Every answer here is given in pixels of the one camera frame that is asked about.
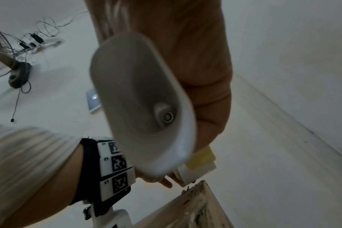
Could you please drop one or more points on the black marker wristband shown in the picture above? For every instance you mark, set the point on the black marker wristband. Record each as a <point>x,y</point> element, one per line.
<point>109,176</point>

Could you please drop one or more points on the brown cardboard box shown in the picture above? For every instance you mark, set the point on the brown cardboard box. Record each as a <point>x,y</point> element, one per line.
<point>188,209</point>

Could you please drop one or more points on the person's right hand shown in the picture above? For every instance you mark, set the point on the person's right hand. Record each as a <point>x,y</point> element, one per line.
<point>193,44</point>

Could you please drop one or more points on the black floor fan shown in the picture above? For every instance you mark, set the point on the black floor fan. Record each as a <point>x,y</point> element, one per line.
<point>7,62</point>

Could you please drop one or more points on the white power strip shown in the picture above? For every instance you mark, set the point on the white power strip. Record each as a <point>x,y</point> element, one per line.
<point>38,43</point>

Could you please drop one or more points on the person's left forearm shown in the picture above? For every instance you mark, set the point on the person's left forearm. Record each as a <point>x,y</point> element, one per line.
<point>27,173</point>

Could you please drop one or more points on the person's left hand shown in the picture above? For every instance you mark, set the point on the person's left hand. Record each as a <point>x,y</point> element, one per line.
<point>159,179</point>

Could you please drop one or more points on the yellow tape dispenser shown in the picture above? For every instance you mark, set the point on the yellow tape dispenser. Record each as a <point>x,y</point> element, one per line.
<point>131,100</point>

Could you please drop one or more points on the dark flat box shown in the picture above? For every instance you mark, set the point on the dark flat box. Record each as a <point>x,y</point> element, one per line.
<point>93,100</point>

